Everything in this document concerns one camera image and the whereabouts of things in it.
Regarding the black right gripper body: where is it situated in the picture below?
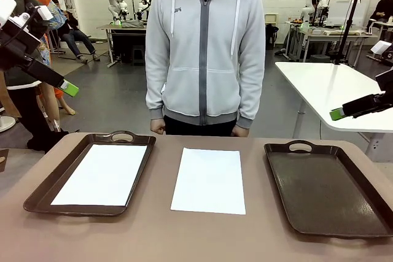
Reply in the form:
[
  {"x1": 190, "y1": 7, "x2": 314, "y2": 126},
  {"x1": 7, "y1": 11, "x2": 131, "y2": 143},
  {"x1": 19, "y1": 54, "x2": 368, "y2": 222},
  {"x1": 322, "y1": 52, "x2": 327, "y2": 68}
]
[{"x1": 382, "y1": 88, "x2": 393, "y2": 111}]

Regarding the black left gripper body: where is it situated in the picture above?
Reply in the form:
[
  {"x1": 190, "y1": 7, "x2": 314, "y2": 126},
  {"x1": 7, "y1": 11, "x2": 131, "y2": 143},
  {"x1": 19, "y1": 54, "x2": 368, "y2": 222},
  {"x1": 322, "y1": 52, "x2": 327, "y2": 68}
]
[{"x1": 0, "y1": 24, "x2": 40, "y2": 69}]

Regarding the white A4 paper sheet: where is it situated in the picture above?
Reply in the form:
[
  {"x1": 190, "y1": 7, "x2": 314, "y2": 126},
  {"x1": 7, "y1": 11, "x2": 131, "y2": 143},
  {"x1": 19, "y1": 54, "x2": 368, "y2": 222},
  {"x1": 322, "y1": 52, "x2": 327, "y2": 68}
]
[
  {"x1": 170, "y1": 147, "x2": 247, "y2": 215},
  {"x1": 50, "y1": 144, "x2": 148, "y2": 207}
]

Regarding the person's right forearm grey sleeve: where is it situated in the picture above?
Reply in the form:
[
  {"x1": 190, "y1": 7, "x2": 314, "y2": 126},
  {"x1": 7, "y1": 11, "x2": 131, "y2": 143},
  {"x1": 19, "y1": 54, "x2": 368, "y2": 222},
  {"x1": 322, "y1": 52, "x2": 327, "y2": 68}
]
[{"x1": 144, "y1": 37, "x2": 169, "y2": 121}]

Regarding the person's left forearm grey sleeve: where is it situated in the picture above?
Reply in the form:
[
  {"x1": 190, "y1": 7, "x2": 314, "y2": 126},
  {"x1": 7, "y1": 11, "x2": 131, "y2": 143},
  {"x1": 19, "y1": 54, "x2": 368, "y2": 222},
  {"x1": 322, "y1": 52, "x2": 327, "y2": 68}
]
[{"x1": 235, "y1": 37, "x2": 267, "y2": 130}]

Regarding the person's left hand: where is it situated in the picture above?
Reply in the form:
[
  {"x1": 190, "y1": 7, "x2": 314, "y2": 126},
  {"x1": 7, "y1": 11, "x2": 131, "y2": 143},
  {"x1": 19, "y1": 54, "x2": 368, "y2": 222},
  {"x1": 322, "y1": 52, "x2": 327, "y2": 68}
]
[{"x1": 231, "y1": 125, "x2": 249, "y2": 138}]

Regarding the person's right hand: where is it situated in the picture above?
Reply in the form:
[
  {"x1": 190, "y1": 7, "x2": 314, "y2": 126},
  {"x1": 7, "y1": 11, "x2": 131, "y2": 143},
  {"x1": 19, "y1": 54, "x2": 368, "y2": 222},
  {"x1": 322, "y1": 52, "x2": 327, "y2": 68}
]
[{"x1": 150, "y1": 118, "x2": 167, "y2": 136}]

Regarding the large white table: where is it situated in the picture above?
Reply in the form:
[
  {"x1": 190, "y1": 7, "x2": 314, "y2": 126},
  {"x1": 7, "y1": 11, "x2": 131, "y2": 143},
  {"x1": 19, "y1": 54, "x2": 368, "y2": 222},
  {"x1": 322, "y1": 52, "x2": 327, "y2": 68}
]
[{"x1": 274, "y1": 61, "x2": 393, "y2": 134}]

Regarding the bystander in olive jacket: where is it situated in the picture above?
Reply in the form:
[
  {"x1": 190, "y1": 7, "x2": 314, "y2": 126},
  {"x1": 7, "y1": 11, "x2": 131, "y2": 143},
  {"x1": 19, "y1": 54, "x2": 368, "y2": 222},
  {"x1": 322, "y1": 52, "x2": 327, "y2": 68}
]
[{"x1": 0, "y1": 0, "x2": 70, "y2": 154}]

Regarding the seated person in jeans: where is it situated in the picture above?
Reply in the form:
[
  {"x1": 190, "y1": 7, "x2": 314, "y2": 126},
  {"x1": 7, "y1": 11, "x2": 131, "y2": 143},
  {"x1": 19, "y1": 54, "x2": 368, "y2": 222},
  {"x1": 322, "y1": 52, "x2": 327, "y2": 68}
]
[{"x1": 50, "y1": 0, "x2": 101, "y2": 64}]

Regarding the white paper box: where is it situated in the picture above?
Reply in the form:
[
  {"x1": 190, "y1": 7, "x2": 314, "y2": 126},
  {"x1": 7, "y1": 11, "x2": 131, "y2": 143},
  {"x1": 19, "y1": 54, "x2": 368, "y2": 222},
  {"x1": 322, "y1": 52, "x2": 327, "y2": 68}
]
[{"x1": 370, "y1": 40, "x2": 393, "y2": 56}]

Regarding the white round fan base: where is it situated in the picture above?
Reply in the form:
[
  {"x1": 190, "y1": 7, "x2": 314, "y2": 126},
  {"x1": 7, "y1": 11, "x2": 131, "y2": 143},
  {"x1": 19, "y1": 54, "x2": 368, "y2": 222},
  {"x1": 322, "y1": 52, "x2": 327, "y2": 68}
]
[{"x1": 0, "y1": 114, "x2": 17, "y2": 133}]

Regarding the long white workbench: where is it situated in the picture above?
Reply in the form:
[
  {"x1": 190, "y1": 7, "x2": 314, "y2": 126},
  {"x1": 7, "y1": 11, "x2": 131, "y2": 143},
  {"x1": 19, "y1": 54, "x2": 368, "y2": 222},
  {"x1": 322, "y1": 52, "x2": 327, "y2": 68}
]
[{"x1": 284, "y1": 21, "x2": 380, "y2": 63}]

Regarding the black tripod stand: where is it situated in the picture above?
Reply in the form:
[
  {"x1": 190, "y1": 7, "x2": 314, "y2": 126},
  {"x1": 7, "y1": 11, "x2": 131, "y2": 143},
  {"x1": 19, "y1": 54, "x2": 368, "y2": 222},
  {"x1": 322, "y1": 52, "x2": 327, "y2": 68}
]
[{"x1": 333, "y1": 0, "x2": 365, "y2": 66}]

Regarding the grey metal desk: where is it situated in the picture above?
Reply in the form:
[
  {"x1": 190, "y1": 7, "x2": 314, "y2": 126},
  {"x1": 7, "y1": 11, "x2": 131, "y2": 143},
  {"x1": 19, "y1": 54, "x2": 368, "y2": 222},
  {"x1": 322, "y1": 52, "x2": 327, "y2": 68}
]
[{"x1": 96, "y1": 21, "x2": 148, "y2": 68}]

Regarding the seated person in black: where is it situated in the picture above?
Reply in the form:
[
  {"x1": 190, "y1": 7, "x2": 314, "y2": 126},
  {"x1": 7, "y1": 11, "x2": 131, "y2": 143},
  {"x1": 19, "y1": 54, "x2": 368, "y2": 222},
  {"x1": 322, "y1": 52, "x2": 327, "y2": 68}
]
[{"x1": 367, "y1": 0, "x2": 393, "y2": 29}]

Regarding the black stool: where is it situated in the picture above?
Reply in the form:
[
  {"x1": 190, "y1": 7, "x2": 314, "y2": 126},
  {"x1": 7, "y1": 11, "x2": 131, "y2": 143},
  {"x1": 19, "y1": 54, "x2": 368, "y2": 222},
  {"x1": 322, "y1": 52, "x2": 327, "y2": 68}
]
[{"x1": 131, "y1": 45, "x2": 147, "y2": 66}]

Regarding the brown plastic serving tray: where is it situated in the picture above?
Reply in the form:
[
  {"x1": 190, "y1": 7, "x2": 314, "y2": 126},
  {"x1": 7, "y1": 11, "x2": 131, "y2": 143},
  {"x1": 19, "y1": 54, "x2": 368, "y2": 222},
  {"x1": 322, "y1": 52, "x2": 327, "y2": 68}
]
[
  {"x1": 23, "y1": 130, "x2": 157, "y2": 217},
  {"x1": 263, "y1": 140, "x2": 393, "y2": 239}
]

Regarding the brown board piece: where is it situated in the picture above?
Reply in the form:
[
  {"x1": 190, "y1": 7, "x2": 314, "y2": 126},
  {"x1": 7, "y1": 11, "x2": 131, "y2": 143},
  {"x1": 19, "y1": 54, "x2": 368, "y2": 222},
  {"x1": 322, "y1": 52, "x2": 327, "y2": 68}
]
[{"x1": 0, "y1": 148, "x2": 10, "y2": 173}]

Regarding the person in grey hoodie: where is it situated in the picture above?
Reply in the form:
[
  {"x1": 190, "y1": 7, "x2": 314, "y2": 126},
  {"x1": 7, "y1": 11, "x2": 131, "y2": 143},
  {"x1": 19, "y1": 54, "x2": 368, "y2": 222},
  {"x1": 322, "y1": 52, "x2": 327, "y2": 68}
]
[{"x1": 144, "y1": 0, "x2": 267, "y2": 138}]

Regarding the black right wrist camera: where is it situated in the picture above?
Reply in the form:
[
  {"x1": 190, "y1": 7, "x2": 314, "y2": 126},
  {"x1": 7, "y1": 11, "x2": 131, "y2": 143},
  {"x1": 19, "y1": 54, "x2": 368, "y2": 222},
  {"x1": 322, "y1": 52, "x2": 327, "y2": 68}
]
[{"x1": 375, "y1": 70, "x2": 393, "y2": 93}]

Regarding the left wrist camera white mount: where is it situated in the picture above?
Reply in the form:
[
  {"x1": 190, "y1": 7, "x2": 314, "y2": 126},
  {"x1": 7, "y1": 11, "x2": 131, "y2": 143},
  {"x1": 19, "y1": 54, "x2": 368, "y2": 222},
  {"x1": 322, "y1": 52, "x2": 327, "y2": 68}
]
[{"x1": 6, "y1": 4, "x2": 53, "y2": 45}]

